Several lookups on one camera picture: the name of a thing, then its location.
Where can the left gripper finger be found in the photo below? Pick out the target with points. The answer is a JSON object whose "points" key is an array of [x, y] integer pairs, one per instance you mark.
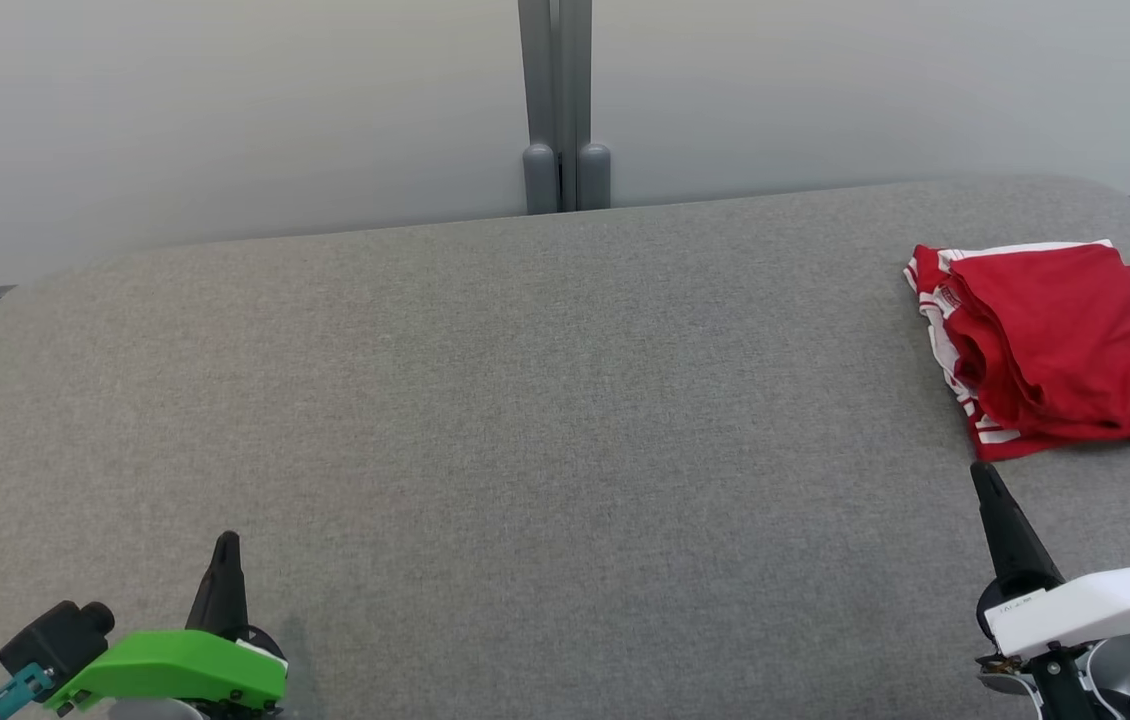
{"points": [[223, 590]]}

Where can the red jersey with number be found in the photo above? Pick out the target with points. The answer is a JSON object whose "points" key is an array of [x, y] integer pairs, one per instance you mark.
{"points": [[1000, 442]]}

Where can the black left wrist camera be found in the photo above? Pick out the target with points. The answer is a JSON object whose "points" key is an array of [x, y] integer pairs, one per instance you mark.
{"points": [[55, 640]]}

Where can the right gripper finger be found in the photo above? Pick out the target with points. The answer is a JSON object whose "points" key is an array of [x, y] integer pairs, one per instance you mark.
{"points": [[1010, 550]]}

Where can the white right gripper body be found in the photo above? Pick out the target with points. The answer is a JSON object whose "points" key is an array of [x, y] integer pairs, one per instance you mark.
{"points": [[1095, 610]]}

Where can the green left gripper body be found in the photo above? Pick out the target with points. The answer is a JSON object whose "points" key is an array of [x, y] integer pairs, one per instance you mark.
{"points": [[165, 670]]}

